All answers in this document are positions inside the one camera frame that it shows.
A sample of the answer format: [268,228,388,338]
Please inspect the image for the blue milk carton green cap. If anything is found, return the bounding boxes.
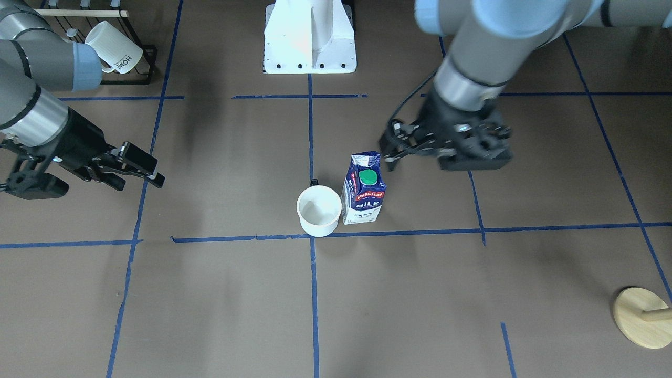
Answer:
[341,151,386,225]

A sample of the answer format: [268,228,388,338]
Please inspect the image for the white smiley face mug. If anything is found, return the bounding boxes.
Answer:
[296,179,342,237]

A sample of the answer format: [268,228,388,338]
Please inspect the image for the white mug on rack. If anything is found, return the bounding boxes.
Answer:
[85,21,143,75]

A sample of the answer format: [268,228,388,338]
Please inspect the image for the wooden mug tree stand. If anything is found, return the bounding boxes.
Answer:
[612,287,671,349]

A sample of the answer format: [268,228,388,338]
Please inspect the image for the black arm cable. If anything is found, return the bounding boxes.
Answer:
[390,71,437,124]

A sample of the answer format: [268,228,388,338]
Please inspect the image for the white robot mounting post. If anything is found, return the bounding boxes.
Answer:
[262,1,358,75]

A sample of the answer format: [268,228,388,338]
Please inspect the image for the black wire mug rack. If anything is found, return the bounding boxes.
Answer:
[37,1,158,85]

